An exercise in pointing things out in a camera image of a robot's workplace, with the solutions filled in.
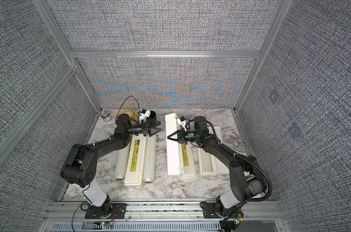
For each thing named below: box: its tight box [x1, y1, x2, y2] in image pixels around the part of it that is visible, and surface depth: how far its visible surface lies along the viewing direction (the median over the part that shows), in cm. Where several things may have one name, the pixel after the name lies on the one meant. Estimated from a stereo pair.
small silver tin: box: [100, 110, 113, 122], surface depth 112 cm
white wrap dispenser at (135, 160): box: [123, 134, 147, 187], surface depth 84 cm
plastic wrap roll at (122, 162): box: [115, 143, 132, 181], surface depth 87 cm
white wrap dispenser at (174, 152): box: [164, 113, 198, 180], surface depth 80 cm
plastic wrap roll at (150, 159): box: [144, 134, 158, 185], surface depth 87 cm
